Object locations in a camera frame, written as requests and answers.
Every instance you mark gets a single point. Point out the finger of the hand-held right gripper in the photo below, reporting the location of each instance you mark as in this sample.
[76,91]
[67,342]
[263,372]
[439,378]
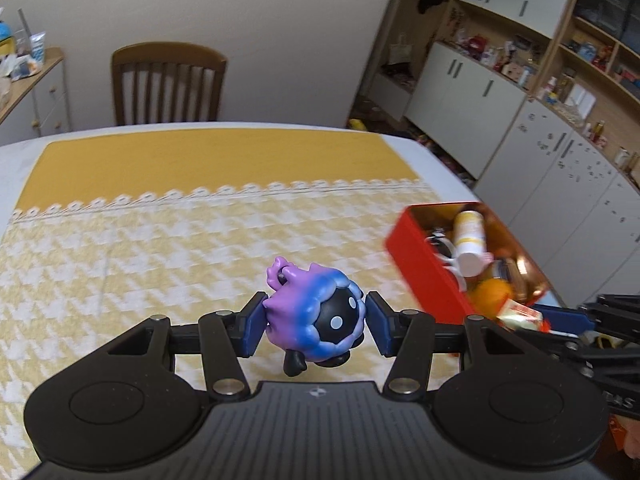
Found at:
[560,317]
[575,355]

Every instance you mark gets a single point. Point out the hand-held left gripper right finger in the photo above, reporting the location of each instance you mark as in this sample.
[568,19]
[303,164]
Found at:
[378,327]

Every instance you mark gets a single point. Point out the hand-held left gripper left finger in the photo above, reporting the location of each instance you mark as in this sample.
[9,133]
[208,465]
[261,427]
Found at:
[251,327]

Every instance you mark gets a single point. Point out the purple blue toy figure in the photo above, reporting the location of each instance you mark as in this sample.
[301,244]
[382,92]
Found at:
[300,310]

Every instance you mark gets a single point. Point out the red tin box gold inside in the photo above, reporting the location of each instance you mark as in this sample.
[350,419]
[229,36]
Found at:
[425,270]

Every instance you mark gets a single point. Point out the white yellow plastic bottle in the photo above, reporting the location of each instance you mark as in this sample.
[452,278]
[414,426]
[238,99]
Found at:
[470,240]

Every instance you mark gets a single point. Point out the glass jar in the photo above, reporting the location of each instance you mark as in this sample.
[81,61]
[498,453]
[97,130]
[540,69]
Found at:
[510,277]

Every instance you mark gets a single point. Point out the orange fruit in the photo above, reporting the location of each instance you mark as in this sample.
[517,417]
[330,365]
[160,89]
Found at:
[492,296]

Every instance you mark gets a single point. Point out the yellow houndstooth tablecloth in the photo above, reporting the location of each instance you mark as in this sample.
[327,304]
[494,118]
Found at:
[150,240]

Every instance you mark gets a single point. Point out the wooden chair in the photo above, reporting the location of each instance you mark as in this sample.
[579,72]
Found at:
[167,85]

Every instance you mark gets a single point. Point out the clutter of small shelf items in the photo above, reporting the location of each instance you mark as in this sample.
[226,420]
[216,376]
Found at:
[515,57]

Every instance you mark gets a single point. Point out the white bag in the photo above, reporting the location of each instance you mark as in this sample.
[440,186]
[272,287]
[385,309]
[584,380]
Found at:
[401,52]

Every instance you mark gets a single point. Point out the white drawer cabinet wooden top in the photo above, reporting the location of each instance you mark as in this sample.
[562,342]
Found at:
[37,105]

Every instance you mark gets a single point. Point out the clear plastic bag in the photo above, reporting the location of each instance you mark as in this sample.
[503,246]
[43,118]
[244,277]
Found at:
[38,47]

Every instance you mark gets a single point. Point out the blue yellow plush toy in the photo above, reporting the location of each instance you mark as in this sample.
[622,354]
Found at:
[6,39]

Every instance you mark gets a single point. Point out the white wooden wall cabinet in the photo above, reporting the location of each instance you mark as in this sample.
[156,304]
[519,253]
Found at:
[540,170]

